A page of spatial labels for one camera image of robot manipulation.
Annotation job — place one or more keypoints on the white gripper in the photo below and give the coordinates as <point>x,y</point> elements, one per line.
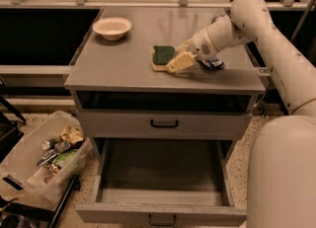
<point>199,45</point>

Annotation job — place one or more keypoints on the clear plastic bin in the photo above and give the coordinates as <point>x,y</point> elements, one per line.
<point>28,166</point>

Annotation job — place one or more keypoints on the open grey lower drawer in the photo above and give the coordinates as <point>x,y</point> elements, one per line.
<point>162,183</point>

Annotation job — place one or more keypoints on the grey drawer cabinet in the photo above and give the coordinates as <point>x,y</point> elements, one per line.
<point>117,76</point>

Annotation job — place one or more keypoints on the white bowl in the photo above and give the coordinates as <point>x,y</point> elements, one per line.
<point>113,28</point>

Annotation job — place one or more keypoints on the closed grey upper drawer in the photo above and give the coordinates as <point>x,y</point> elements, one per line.
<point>164,126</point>

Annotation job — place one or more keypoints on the green and yellow sponge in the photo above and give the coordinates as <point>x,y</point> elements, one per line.
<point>161,56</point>

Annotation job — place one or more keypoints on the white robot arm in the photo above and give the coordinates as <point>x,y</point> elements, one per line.
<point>281,185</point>

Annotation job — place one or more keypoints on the crumpled tan wrapper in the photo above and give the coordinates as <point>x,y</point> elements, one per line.
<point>72,135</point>

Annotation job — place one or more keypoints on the green snack bag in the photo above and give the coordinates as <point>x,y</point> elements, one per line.
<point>64,158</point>

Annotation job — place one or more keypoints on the clear plastic bottle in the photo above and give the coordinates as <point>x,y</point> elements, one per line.
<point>216,19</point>

